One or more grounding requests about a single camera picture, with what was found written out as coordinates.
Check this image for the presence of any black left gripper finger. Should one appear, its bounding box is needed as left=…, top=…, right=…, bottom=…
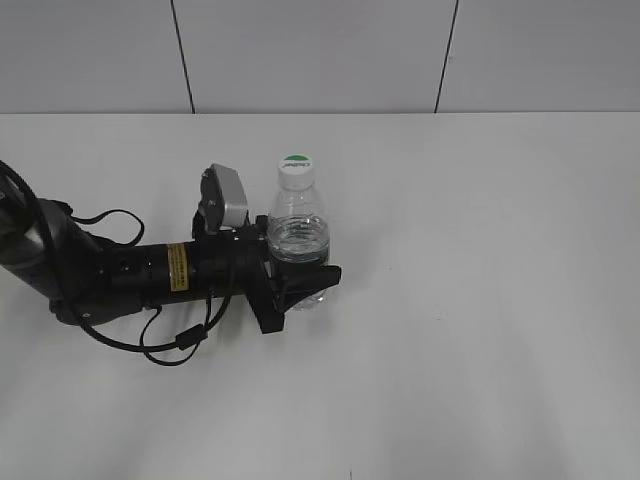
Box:
left=276, top=265, right=342, bottom=313

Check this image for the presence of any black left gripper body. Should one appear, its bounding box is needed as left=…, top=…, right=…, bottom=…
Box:
left=189, top=213, right=285, bottom=334

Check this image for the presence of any clear Cestbon water bottle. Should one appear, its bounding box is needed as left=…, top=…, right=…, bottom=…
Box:
left=265, top=175, right=333, bottom=312

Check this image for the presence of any white green bottle cap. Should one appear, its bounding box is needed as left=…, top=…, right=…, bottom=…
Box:
left=278, top=154, right=315, bottom=191

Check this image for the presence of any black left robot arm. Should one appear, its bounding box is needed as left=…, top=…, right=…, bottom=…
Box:
left=1, top=164, right=341, bottom=333

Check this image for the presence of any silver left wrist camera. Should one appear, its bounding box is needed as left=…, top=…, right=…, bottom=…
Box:
left=198, top=163, right=249, bottom=234

